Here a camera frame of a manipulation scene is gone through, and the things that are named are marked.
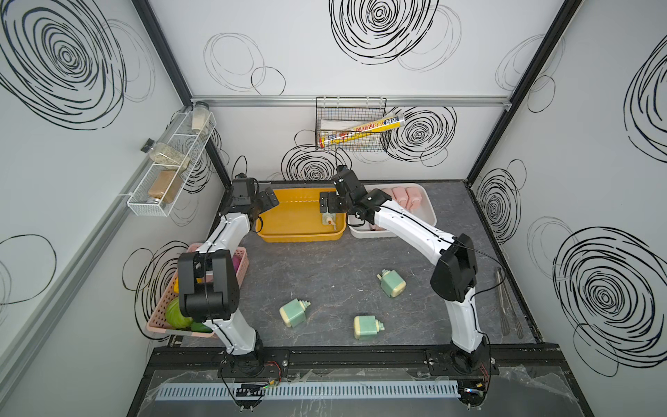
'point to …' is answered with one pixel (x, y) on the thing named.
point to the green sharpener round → (329, 219)
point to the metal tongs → (505, 324)
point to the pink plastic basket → (241, 263)
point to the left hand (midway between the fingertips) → (262, 198)
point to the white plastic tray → (358, 228)
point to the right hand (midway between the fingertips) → (332, 199)
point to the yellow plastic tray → (297, 218)
